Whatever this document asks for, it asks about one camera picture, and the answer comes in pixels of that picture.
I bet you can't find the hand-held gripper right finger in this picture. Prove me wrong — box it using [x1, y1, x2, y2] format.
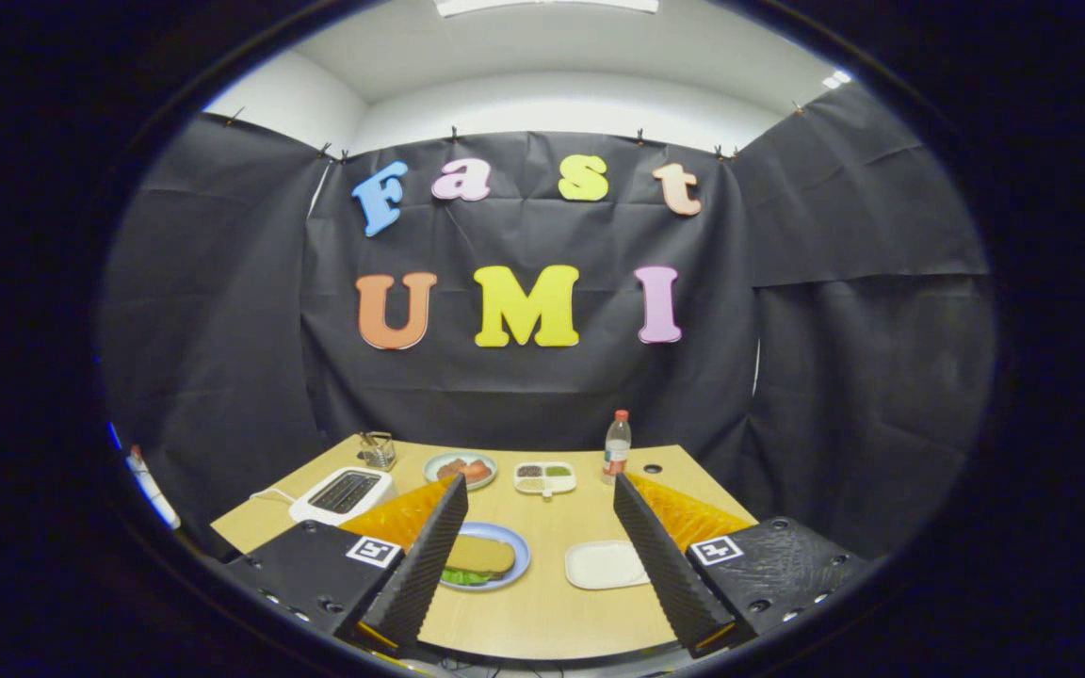
[612, 473, 873, 658]

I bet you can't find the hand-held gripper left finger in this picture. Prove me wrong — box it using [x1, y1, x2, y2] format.
[222, 473, 470, 651]

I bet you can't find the brown toast slice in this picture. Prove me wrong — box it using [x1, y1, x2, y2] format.
[444, 534, 516, 575]

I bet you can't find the white square plate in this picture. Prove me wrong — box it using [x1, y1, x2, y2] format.
[565, 540, 652, 591]

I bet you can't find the blue round plate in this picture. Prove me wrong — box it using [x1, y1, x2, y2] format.
[437, 522, 532, 592]

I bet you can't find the pale green round plate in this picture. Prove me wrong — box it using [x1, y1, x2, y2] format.
[423, 451, 498, 492]

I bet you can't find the white toaster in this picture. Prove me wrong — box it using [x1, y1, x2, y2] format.
[288, 466, 398, 525]

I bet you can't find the clear plastic water bottle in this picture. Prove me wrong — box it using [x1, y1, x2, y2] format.
[603, 410, 632, 485]

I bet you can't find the white divided condiment dish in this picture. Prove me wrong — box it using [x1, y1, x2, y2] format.
[513, 460, 577, 497]

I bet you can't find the black backdrop cloth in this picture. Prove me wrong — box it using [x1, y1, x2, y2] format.
[100, 80, 996, 566]

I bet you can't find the long ceiling light panel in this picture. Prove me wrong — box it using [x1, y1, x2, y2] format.
[434, 0, 661, 18]

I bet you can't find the wire mesh holder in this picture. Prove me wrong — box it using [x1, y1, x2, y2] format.
[358, 431, 397, 472]

